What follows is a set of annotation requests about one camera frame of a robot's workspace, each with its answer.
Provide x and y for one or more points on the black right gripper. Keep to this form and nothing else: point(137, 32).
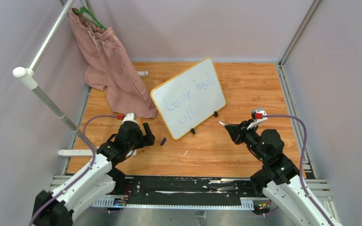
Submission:
point(237, 131)

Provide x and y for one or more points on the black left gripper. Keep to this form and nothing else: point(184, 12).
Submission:
point(148, 139)

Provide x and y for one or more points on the blue marker cap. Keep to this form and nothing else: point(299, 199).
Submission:
point(163, 141)

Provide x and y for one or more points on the yellow framed whiteboard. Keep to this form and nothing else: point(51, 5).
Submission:
point(189, 98)

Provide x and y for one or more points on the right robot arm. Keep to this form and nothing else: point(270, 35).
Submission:
point(279, 178)

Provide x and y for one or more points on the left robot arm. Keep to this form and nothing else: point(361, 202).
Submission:
point(64, 204)

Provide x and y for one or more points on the pink cloth garment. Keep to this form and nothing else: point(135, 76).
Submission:
point(110, 69)

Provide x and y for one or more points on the green clothes hanger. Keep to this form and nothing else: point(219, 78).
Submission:
point(83, 10)

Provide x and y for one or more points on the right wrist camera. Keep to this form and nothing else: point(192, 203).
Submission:
point(259, 116)

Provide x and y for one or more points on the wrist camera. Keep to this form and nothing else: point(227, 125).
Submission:
point(128, 117)
point(259, 116)

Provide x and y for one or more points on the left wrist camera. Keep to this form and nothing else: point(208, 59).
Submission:
point(128, 117)

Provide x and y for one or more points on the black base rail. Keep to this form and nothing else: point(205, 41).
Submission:
point(188, 193)

